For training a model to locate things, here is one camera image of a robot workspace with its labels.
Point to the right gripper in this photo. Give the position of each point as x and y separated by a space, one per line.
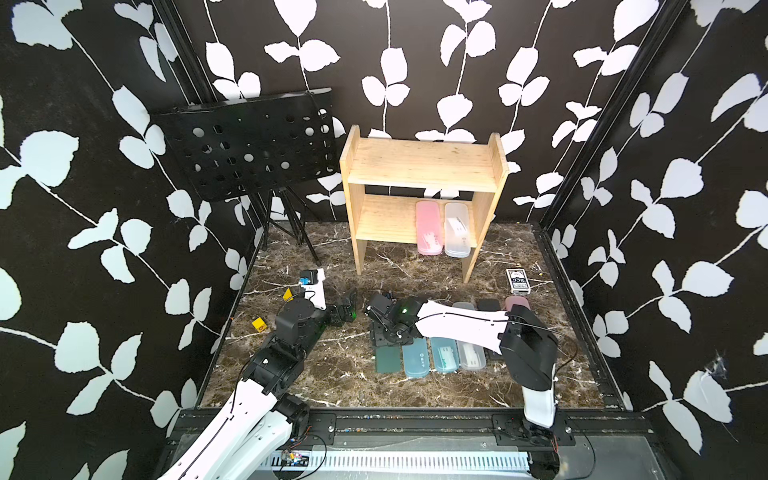
375 333

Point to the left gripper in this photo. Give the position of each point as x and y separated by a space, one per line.
336 318

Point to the dark green pencil case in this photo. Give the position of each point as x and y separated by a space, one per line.
388 359

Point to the teal pencil case shelf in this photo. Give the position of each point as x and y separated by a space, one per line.
416 360

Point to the light blue pencil case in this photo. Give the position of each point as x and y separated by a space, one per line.
445 354

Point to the white pencil case top shelf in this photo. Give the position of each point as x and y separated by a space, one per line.
471 357

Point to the dark grey pencil case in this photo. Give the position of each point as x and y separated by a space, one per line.
488 305

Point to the pink pencil case shelf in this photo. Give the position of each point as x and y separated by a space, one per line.
429 228
514 301

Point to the clear pencil case shelf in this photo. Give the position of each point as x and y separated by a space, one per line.
456 230

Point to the pink pencil case top shelf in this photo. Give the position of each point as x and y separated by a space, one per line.
514 301

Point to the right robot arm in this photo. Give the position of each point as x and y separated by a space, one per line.
529 349

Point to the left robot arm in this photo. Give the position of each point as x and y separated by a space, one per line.
260 416

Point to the wooden two-tier shelf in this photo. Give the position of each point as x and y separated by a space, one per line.
476 168

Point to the yellow numbered block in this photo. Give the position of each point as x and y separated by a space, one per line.
259 325

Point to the small circuit board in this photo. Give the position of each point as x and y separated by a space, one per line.
287 460

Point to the black perforated music stand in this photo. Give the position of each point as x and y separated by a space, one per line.
265 144

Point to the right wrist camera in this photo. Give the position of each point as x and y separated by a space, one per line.
380 307

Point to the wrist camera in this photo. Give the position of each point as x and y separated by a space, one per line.
311 281
380 307

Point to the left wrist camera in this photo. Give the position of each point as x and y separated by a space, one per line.
311 281

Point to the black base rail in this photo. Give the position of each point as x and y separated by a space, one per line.
506 427

